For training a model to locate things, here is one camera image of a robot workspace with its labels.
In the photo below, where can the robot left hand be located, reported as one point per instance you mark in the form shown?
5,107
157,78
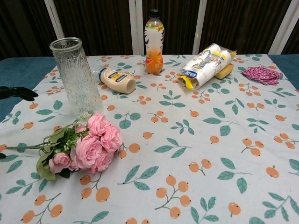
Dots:
18,93

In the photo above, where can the orange drink plastic bottle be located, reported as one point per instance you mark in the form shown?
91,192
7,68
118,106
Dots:
154,42

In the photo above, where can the packaged white paper rolls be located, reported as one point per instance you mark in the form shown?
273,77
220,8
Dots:
203,67

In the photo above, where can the pink rose bouquet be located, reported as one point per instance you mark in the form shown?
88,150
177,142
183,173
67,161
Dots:
93,149

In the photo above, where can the mayonnaise squeeze bottle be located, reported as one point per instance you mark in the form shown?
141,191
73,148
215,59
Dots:
116,80

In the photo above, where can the white frame post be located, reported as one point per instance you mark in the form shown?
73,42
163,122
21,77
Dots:
199,28
54,17
139,28
283,25

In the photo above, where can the black pleated curtain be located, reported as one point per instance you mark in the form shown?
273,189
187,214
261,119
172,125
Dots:
100,23

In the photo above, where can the fruit leaf print tablecloth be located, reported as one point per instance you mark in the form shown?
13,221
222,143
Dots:
187,140

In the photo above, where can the pink patterned packet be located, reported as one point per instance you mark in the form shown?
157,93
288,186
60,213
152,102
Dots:
262,74

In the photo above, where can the yellow sponge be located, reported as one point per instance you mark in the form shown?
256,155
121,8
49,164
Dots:
225,70

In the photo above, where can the textured clear glass vase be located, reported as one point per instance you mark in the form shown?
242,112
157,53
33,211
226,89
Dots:
74,77

